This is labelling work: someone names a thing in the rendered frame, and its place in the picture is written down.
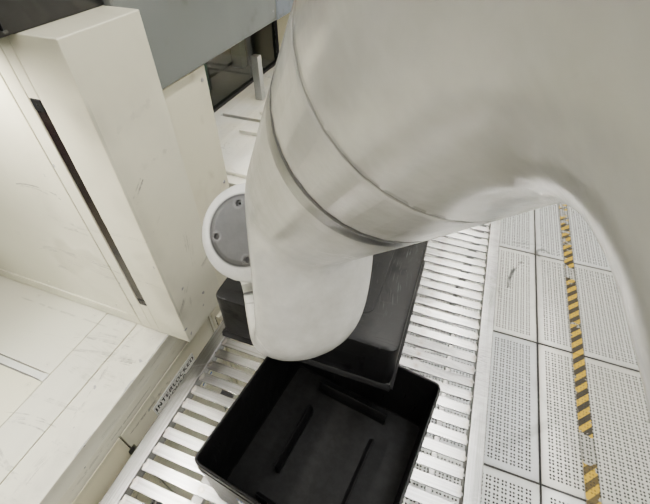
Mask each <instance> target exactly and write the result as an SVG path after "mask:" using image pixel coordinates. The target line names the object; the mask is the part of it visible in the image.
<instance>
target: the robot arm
mask: <svg viewBox="0 0 650 504"><path fill-rule="evenodd" d="M557 203H563V204H566V205H568V206H570V207H571V208H573V209H574V210H576V211H577V212H578V213H579V214H580V215H581V216H582V218H583V219H584V220H585V221H586V223H587V224H588V225H589V226H590V228H591V230H592V232H593V234H594V235H595V237H596V239H597V241H598V243H599V245H600V247H601V248H602V250H603V252H604V254H605V256H606V258H607V260H608V263H609V266H610V269H611V271H612V274H613V277H614V280H615V282H616V285H617V288H618V291H619V293H620V296H621V299H622V303H623V307H624V311H625V315H626V319H627V323H628V327H629V331H630V335H631V339H632V343H633V348H634V352H635V356H636V360H637V364H638V368H639V372H640V376H641V380H642V384H643V388H644V393H645V398H646V404H647V409H648V415H649V420H650V0H294V1H293V5H292V8H291V12H290V15H289V19H288V22H287V26H286V29H285V33H284V36H283V40H282V43H281V47H280V50H279V54H278V58H277V61H276V65H275V68H274V72H273V76H272V79H271V83H270V87H269V90H268V94H267V98H266V101H265V105H264V109H263V113H262V117H261V120H260V124H259V128H258V132H257V136H256V140H255V144H254V148H253V152H252V155H251V159H250V163H249V167H248V171H247V176H246V183H242V184H237V185H234V186H232V187H230V188H228V189H226V190H224V191H223V192H221V193H220V194H219V195H218V196H217V197H216V198H215V199H214V200H213V202H212V203H211V205H210V206H209V208H208V210H207V212H206V214H205V217H204V220H203V225H202V242H203V247H204V250H205V253H206V255H207V257H208V259H209V261H210V262H211V264H212V265H213V266H214V267H215V268H216V270H218V271H219V272H220V273H221V274H223V275H224V276H226V277H228V278H230V279H233V280H236V281H240V282H241V285H242V289H243V294H244V301H245V309H246V316H247V322H248V328H249V333H250V338H251V341H252V344H253V345H254V347H255V348H256V349H257V350H258V351H259V352H260V353H262V354H263V355H265V356H268V357H270V358H273V359H277V360H281V361H301V360H307V359H311V358H315V357H318V356H320V355H323V354H325V353H327V352H329V351H331V350H333V349H334V348H336V347H337V346H339V345H340V344H341V343H343V342H344V341H345V340H346V339H347V338H348V337H349V336H350V334H351V333H352V332H353V331H354V329H355V327H356V326H357V324H358V322H359V320H360V318H361V315H362V313H363V310H364V307H365V303H366V299H367V295H368V290H369V284H370V278H371V271H372V261H373V255H375V254H379V253H383V252H386V251H390V250H394V249H398V248H402V247H405V246H409V245H412V244H416V243H420V242H423V241H427V240H431V239H435V238H438V237H441V236H445V235H448V234H452V233H455V232H459V231H462V230H466V229H469V228H473V227H476V226H479V225H483V224H486V223H490V222H493V221H497V220H500V219H504V218H508V217H511V216H515V215H518V214H521V213H525V212H528V211H532V210H535V209H539V208H542V207H546V206H550V205H553V204H557ZM248 293H249V294H248Z"/></svg>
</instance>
